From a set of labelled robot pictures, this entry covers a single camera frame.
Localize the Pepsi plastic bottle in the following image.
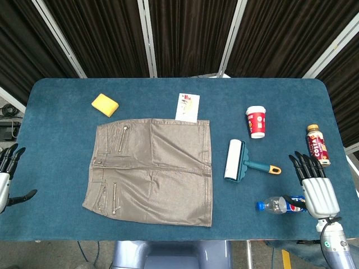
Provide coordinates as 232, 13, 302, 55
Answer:
255, 195, 308, 215

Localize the taupe shiny zipper skirt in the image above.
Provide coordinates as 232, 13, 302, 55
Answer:
82, 118, 213, 227

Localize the black floor box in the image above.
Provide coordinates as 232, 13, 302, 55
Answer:
0, 120, 22, 141

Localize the Costa coffee bottle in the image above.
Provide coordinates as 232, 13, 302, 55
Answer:
306, 124, 332, 168

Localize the dark curtain screen panel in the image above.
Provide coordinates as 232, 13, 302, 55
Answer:
42, 0, 151, 78
148, 0, 239, 78
315, 25, 359, 147
225, 0, 353, 79
0, 0, 81, 105

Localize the white printed card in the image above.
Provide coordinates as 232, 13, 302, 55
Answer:
174, 93, 200, 123

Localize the blue floor cable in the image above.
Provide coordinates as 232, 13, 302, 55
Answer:
76, 240, 85, 263

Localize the black floor cable bundle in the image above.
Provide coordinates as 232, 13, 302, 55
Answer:
0, 103, 21, 118

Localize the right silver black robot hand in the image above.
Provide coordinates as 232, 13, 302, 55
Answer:
283, 151, 340, 219

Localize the red white paper cup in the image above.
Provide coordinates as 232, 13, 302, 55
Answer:
245, 105, 266, 139

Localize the yellow sponge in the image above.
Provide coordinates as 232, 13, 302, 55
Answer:
91, 93, 119, 117

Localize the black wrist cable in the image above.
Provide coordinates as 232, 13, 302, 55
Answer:
320, 217, 342, 245

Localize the blue-grey robot torso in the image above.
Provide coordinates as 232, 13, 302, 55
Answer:
111, 240, 233, 269

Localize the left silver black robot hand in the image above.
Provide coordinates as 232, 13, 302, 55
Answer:
0, 143, 38, 215

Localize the blue felt table cloth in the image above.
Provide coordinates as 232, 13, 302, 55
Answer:
0, 77, 359, 262

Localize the teal lint roller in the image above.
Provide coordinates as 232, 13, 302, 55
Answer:
223, 138, 282, 185

